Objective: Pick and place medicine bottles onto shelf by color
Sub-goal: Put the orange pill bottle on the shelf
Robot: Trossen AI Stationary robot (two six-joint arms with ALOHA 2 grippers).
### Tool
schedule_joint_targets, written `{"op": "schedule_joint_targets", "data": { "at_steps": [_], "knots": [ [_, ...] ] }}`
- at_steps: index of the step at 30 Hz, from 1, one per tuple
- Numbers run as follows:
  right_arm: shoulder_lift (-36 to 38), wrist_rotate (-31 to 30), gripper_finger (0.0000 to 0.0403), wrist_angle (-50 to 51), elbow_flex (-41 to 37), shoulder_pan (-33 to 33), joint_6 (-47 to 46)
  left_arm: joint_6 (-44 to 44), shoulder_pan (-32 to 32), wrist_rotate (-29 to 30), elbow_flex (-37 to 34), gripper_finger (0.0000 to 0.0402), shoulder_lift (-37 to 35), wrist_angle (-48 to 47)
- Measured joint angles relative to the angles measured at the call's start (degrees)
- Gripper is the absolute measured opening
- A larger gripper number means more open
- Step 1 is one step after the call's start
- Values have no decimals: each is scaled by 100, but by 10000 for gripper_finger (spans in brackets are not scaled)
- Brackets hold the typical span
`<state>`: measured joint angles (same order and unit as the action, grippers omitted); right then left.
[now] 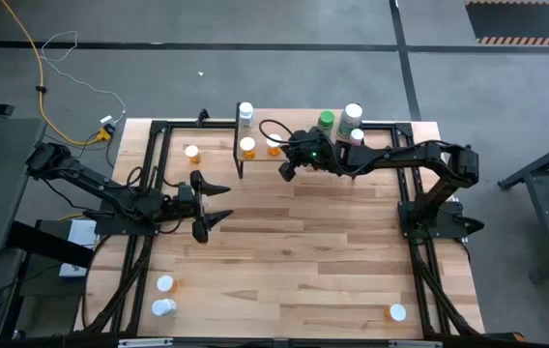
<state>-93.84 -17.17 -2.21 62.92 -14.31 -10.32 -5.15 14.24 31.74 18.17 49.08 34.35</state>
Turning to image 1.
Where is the small raised wooden shelf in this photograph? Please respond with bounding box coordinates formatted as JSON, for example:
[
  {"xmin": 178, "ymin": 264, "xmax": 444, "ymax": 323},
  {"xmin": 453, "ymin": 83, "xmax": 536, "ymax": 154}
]
[{"xmin": 233, "ymin": 101, "xmax": 367, "ymax": 180}]

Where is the white power supply box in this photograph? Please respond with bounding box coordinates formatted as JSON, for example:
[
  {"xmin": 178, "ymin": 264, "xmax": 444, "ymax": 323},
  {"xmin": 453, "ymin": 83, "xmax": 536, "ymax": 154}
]
[{"xmin": 58, "ymin": 217, "xmax": 101, "ymax": 279}]

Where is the thin white cable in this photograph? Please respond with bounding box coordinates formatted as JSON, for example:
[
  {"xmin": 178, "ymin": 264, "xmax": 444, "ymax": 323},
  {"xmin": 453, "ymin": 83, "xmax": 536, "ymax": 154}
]
[{"xmin": 40, "ymin": 30, "xmax": 128, "ymax": 125}]

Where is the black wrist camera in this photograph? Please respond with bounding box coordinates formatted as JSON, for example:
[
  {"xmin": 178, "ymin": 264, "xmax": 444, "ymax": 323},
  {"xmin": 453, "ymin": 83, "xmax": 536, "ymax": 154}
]
[
  {"xmin": 176, "ymin": 182, "xmax": 195, "ymax": 204},
  {"xmin": 303, "ymin": 144, "xmax": 328, "ymax": 166}
]

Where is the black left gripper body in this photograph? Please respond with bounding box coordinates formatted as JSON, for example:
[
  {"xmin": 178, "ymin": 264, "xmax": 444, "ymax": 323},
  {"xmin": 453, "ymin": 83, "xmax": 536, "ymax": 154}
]
[{"xmin": 160, "ymin": 168, "xmax": 210, "ymax": 244}]

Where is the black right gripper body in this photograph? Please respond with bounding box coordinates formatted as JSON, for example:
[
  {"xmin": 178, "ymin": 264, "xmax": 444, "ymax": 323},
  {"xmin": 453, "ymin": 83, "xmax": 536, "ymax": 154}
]
[{"xmin": 278, "ymin": 129, "xmax": 341, "ymax": 183}]

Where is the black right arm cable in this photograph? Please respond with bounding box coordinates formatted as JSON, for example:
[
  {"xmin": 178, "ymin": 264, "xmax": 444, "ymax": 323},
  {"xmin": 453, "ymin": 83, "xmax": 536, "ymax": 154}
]
[{"xmin": 258, "ymin": 119, "xmax": 300, "ymax": 146}]

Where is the yellow extension cable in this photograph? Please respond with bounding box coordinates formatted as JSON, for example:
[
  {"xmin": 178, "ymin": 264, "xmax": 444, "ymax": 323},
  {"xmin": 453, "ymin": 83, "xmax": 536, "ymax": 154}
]
[{"xmin": 0, "ymin": 0, "xmax": 114, "ymax": 147}]

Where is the black mat striped edge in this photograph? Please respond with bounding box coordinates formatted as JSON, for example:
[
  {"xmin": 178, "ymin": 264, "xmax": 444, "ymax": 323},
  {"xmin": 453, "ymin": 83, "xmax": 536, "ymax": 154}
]
[{"xmin": 464, "ymin": 0, "xmax": 549, "ymax": 47}]

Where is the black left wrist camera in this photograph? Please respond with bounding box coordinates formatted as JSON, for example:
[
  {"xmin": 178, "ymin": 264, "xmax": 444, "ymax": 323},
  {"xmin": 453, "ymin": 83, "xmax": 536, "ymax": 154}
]
[{"xmin": 176, "ymin": 182, "xmax": 195, "ymax": 204}]

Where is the black beam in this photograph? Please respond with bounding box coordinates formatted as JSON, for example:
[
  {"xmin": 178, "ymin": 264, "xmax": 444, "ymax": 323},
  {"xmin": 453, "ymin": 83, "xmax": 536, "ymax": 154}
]
[{"xmin": 6, "ymin": 220, "xmax": 96, "ymax": 270}]

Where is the orange black clamp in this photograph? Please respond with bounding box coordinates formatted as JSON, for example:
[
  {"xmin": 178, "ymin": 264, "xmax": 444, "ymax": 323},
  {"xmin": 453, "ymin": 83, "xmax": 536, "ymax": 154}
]
[{"xmin": 484, "ymin": 331, "xmax": 527, "ymax": 343}]

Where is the black aluminium rig frame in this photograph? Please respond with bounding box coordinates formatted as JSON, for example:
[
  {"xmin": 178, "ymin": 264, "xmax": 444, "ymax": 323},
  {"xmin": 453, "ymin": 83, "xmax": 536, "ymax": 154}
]
[{"xmin": 73, "ymin": 118, "xmax": 486, "ymax": 339}]

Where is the gray table frame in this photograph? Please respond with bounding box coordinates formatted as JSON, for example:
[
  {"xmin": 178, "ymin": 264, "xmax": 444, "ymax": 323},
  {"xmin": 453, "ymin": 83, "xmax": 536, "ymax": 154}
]
[{"xmin": 496, "ymin": 132, "xmax": 549, "ymax": 284}]

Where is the silver metal bracket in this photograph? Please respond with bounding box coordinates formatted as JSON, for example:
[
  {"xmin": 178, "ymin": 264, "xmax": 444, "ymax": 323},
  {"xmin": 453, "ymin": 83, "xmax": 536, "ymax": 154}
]
[
  {"xmin": 389, "ymin": 339, "xmax": 444, "ymax": 348},
  {"xmin": 118, "ymin": 337, "xmax": 174, "ymax": 348}
]

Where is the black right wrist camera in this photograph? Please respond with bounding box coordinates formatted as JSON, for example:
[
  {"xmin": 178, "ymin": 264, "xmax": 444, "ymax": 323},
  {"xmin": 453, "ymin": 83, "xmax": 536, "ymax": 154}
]
[{"xmin": 303, "ymin": 144, "xmax": 328, "ymax": 166}]

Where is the large green bottle white cap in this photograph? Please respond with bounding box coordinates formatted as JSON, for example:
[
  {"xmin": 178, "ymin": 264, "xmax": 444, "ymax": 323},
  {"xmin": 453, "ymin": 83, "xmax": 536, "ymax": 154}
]
[{"xmin": 336, "ymin": 102, "xmax": 364, "ymax": 141}]

